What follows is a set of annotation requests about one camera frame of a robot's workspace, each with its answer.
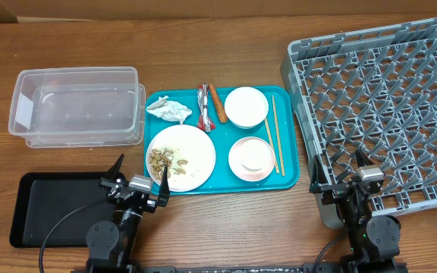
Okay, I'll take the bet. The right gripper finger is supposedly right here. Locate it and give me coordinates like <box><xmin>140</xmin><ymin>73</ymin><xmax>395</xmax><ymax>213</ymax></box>
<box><xmin>311</xmin><ymin>155</ymin><xmax>328</xmax><ymax>187</ymax></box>
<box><xmin>354</xmin><ymin>149</ymin><xmax>373</xmax><ymax>168</ymax></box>

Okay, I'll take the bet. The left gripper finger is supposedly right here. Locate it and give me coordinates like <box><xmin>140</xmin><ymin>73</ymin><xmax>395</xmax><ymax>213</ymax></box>
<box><xmin>102</xmin><ymin>154</ymin><xmax>124</xmax><ymax>182</ymax></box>
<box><xmin>157</xmin><ymin>165</ymin><xmax>170</xmax><ymax>207</ymax></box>

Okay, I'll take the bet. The pink bowl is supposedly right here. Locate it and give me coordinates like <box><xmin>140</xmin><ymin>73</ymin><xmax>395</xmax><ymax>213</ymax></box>
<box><xmin>228</xmin><ymin>136</ymin><xmax>275</xmax><ymax>182</ymax></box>

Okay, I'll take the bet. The red silver snack wrapper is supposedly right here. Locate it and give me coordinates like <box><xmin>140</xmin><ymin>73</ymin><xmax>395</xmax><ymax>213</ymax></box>
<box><xmin>197</xmin><ymin>83</ymin><xmax>215</xmax><ymax>133</ymax></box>

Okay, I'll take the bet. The white tissue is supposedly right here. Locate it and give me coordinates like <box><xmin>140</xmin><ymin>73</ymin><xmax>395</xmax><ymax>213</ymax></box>
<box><xmin>146</xmin><ymin>96</ymin><xmax>193</xmax><ymax>124</ymax></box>

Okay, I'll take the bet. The wooden chopstick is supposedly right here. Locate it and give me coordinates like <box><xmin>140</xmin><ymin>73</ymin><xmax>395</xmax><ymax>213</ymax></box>
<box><xmin>264</xmin><ymin>117</ymin><xmax>279</xmax><ymax>174</ymax></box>
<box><xmin>272</xmin><ymin>96</ymin><xmax>285</xmax><ymax>177</ymax></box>

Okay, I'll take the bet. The orange carrot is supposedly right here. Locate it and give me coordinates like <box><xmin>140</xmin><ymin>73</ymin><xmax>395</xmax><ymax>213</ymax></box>
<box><xmin>209</xmin><ymin>83</ymin><xmax>228</xmax><ymax>124</ymax></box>

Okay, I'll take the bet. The white bowl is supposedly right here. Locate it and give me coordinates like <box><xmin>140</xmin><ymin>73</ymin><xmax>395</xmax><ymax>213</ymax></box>
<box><xmin>225</xmin><ymin>86</ymin><xmax>269</xmax><ymax>129</ymax></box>

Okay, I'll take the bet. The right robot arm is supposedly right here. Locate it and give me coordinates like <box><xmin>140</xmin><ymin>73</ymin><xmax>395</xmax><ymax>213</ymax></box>
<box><xmin>310</xmin><ymin>149</ymin><xmax>407</xmax><ymax>273</ymax></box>

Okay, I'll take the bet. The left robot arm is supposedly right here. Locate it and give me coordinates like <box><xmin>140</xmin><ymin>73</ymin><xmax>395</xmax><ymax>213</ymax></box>
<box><xmin>86</xmin><ymin>155</ymin><xmax>170</xmax><ymax>272</ymax></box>

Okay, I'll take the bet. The grey dishwasher rack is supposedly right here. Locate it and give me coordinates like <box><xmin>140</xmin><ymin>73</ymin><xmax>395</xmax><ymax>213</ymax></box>
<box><xmin>281</xmin><ymin>17</ymin><xmax>437</xmax><ymax>215</ymax></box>

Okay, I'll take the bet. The white plate with food scraps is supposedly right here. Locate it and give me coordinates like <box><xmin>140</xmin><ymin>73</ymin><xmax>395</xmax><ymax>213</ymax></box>
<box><xmin>145</xmin><ymin>124</ymin><xmax>216</xmax><ymax>193</ymax></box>

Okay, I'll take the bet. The black plastic tray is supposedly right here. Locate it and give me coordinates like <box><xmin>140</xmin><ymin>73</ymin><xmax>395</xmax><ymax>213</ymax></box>
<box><xmin>9</xmin><ymin>172</ymin><xmax>114</xmax><ymax>248</ymax></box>

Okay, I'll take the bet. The clear plastic storage bin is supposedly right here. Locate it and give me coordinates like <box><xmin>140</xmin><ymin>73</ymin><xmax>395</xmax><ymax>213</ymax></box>
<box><xmin>8</xmin><ymin>66</ymin><xmax>146</xmax><ymax>148</ymax></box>

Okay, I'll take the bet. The teal plastic serving tray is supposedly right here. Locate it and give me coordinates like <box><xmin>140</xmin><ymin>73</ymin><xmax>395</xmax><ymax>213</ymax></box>
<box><xmin>143</xmin><ymin>86</ymin><xmax>300</xmax><ymax>195</ymax></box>

